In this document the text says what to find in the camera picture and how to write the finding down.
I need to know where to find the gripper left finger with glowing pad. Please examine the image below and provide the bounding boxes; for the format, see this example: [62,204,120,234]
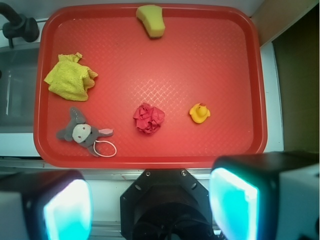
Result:
[0,170,93,240]

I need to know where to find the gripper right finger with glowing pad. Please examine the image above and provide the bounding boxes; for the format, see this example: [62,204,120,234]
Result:
[208,151,320,240]

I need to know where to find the yellow cloth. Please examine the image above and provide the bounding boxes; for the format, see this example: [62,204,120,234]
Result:
[44,52,98,102]

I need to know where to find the crumpled red cloth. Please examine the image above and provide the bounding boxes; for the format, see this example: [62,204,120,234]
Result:
[133,102,165,135]

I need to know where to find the grey plush elephant toy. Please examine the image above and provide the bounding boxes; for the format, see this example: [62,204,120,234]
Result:
[56,107,118,158]

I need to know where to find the yellow rubber duck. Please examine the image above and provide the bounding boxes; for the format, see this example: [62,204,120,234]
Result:
[189,103,211,124]

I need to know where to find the red plastic tray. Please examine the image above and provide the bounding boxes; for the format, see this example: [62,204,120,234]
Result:
[33,4,267,169]

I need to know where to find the metal sink basin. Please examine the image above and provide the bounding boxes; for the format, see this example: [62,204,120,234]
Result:
[0,47,39,133]

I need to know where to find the black faucet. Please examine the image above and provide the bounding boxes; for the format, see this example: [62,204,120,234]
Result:
[0,2,40,49]

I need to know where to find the yellow sponge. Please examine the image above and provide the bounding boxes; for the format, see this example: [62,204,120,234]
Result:
[135,4,166,39]

